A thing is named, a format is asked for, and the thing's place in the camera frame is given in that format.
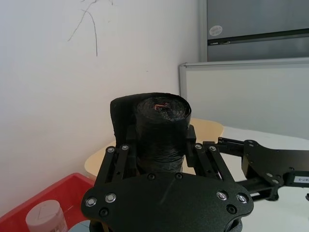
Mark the beige round board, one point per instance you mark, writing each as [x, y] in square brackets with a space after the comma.
[207, 128]

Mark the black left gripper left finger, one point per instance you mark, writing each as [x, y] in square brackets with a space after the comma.
[120, 113]

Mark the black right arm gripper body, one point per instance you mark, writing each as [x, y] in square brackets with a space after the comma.
[263, 164]

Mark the red plastic bin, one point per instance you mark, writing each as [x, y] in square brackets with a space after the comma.
[60, 191]

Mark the white table cloth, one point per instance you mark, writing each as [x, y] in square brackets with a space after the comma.
[265, 137]

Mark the grey framed partition panel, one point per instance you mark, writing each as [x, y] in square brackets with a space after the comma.
[241, 96]

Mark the white plastic bottle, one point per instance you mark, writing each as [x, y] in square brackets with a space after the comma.
[47, 217]

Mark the grey metal cabinet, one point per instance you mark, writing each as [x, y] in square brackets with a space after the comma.
[256, 24]

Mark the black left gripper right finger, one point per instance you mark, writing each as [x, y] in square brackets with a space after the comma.
[207, 159]

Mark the black plastic bag roll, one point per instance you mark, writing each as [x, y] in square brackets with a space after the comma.
[161, 135]

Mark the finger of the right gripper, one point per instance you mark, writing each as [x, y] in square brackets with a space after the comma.
[258, 189]
[227, 145]

